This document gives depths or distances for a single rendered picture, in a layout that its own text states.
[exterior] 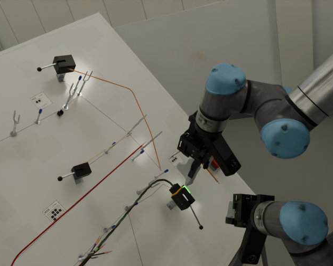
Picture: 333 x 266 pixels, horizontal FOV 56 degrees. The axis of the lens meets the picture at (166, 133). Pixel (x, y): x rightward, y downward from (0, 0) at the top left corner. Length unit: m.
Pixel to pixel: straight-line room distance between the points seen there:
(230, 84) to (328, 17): 2.82
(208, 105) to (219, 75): 0.08
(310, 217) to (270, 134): 0.17
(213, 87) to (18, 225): 0.62
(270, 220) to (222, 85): 0.29
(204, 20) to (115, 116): 2.36
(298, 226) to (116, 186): 0.59
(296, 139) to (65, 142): 0.69
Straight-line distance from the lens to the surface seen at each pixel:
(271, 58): 3.45
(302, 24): 3.31
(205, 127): 0.73
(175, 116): 1.21
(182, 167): 0.85
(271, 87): 0.70
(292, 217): 0.62
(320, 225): 0.64
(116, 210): 1.00
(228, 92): 0.66
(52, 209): 0.96
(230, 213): 0.89
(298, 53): 3.39
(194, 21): 3.35
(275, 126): 0.56
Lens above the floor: 1.82
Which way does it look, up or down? 29 degrees down
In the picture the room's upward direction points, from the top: 17 degrees counter-clockwise
